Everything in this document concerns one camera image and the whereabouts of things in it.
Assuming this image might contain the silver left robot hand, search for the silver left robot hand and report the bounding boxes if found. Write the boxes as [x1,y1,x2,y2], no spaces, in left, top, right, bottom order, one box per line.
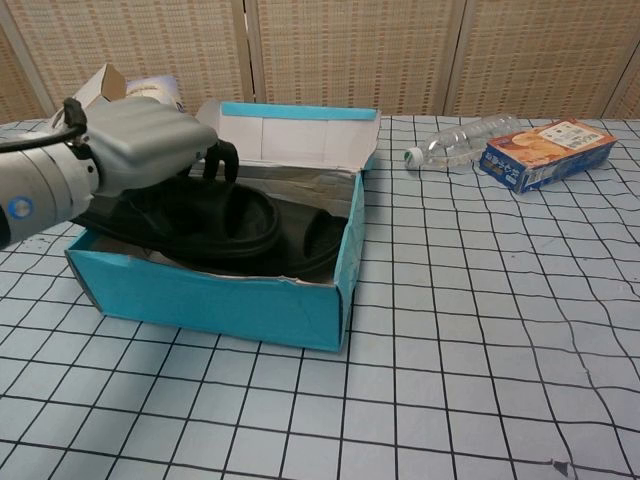
[82,95,240,201]

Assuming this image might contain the black rubber slipper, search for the black rubber slipper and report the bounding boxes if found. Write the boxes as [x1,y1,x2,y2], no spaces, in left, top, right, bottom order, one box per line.
[69,172,284,279]
[274,199,352,282]

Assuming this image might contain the teal cardboard shoe box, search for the teal cardboard shoe box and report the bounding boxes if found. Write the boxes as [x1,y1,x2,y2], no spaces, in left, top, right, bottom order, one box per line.
[64,99,382,351]

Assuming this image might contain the lavender tissue pack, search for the lavender tissue pack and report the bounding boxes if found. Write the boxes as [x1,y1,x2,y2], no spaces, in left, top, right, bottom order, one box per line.
[124,75,184,114]

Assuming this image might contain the white cardboard carton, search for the white cardboard carton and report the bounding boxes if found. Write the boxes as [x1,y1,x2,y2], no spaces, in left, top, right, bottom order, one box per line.
[72,63,128,109]

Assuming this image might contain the woven folding screen panel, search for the woven folding screen panel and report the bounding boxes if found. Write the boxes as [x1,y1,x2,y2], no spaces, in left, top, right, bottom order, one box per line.
[447,0,640,120]
[0,0,254,121]
[252,0,469,116]
[0,29,44,125]

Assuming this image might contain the clear plastic bottle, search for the clear plastic bottle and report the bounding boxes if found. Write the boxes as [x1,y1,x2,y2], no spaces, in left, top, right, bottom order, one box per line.
[403,113,521,174]

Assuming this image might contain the light blue checkered tablecloth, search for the light blue checkered tablecloth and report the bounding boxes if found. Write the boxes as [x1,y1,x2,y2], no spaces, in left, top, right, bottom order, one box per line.
[0,113,640,480]

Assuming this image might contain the orange and blue snack box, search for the orange and blue snack box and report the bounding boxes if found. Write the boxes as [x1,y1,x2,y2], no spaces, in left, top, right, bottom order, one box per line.
[478,118,618,195]

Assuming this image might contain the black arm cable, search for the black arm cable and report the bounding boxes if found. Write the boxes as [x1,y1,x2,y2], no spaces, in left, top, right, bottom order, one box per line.
[0,97,90,154]

